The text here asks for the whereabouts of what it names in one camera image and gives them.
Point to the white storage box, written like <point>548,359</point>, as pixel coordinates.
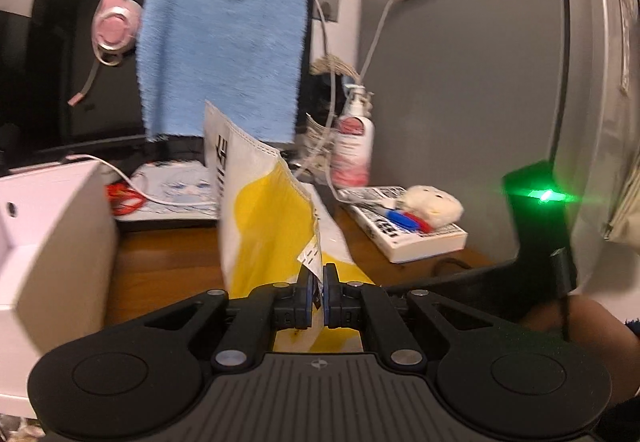
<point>58,244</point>

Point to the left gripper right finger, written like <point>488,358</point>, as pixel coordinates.
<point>367,309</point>

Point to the yellow white plastic bag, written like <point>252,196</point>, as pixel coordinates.
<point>269,224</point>

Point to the black computer monitor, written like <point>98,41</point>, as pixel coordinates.
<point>45,60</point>

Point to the grey refrigerator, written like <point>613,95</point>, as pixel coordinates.
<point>466,91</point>

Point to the pink headphones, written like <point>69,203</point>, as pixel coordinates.
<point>114,29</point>

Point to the blue fluffy towel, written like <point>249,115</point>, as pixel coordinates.
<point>243,56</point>

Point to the blue red pens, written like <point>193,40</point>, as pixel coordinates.
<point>402,220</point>

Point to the illustrated white mouse pad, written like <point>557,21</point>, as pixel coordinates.
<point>181,192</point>

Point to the grey wall socket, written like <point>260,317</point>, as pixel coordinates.
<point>330,9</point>

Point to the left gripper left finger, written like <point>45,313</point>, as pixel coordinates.
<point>255,320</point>

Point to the person's right hand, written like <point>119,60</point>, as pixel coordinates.
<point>600,333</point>

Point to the white pink pump bottle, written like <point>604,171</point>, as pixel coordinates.
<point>353,141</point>

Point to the white plush toy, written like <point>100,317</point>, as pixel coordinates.
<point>436,207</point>

